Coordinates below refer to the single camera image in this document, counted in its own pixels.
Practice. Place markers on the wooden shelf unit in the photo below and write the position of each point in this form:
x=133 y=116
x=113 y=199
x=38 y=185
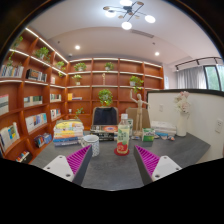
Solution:
x=33 y=100

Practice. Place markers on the stack of colourful books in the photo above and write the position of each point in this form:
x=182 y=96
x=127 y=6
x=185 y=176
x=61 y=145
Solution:
x=68 y=133

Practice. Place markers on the black track light rail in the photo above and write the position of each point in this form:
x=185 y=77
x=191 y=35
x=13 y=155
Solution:
x=196 y=60

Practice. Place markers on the clear drink bottle white cap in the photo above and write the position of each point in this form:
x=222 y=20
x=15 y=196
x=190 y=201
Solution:
x=123 y=136

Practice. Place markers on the white wall socket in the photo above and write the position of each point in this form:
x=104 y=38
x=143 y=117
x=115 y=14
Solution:
x=161 y=107
x=219 y=126

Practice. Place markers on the white patterned mug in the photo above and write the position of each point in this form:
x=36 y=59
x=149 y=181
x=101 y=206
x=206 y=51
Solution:
x=90 y=145

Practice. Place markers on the grey curtain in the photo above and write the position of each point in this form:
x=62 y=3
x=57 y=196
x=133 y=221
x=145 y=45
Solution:
x=191 y=77

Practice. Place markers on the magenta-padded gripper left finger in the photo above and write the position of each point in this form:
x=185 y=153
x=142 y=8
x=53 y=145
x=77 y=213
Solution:
x=61 y=166

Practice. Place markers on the white vase with flowers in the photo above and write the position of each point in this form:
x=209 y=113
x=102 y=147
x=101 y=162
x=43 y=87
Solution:
x=182 y=125

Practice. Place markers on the branched ceiling lamp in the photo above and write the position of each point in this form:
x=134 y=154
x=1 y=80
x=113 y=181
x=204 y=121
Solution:
x=126 y=25

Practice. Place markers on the stack of dark books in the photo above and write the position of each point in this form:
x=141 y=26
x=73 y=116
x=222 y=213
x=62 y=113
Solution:
x=104 y=131

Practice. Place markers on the recessed ceiling spotlight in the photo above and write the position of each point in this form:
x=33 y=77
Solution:
x=157 y=53
x=77 y=47

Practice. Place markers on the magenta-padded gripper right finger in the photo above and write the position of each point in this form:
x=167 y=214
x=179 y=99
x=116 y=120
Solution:
x=163 y=166

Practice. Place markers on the green white tissue box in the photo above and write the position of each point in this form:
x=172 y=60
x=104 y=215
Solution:
x=148 y=135

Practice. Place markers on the small green white carton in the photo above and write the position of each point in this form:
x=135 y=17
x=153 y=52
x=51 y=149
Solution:
x=131 y=125

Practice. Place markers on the ceiling air vent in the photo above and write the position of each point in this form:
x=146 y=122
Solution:
x=142 y=33

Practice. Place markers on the wooden artist mannequin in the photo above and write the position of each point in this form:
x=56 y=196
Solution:
x=139 y=113

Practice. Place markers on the stack of white boxes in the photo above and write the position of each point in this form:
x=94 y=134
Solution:
x=163 y=126

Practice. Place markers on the window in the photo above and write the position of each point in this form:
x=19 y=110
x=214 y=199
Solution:
x=213 y=78

